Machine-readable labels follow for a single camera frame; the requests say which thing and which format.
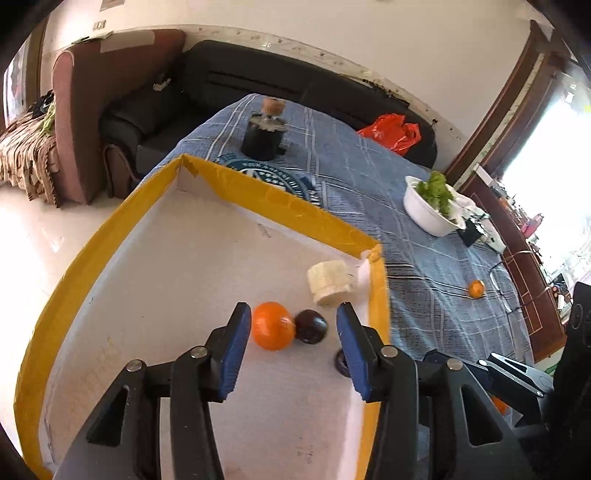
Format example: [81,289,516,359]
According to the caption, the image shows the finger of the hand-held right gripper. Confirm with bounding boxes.
[480,353,555,400]

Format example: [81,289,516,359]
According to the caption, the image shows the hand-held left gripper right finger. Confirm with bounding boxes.
[336,302,539,480]

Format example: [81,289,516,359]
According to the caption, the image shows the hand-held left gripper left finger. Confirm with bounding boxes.
[54,302,252,480]

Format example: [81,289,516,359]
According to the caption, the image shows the peeled banana piece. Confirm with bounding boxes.
[307,260,352,308]

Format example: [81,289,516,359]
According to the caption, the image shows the white tray with yellow edges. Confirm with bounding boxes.
[14,154,391,480]

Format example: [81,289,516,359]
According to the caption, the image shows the wooden cabinet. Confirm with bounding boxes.
[462,175,568,365]

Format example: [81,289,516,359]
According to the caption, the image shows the white cloth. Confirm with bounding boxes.
[455,194,509,254]

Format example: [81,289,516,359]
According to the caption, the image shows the small black device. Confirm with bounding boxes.
[457,217,485,247]

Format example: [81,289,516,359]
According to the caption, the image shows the white bowl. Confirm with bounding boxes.
[403,175,469,237]

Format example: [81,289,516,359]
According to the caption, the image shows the green leafy vegetables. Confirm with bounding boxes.
[416,171,458,215]

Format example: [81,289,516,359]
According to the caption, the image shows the black jar with cork lid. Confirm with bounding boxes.
[240,97,288,161]

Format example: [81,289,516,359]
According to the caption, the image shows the red plastic bag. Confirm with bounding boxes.
[356,113,422,157]

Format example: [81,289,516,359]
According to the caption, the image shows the black leather sofa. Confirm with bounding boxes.
[99,39,438,169]

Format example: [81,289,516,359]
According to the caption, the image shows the brown patterned blanket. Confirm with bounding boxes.
[0,111,61,206]

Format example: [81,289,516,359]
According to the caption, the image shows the brown armchair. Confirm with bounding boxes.
[52,28,187,206]

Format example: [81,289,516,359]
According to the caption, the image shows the dark clothing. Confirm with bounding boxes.
[28,92,55,116]

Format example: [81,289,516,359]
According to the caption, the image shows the wooden door frame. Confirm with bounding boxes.
[443,21,578,185]

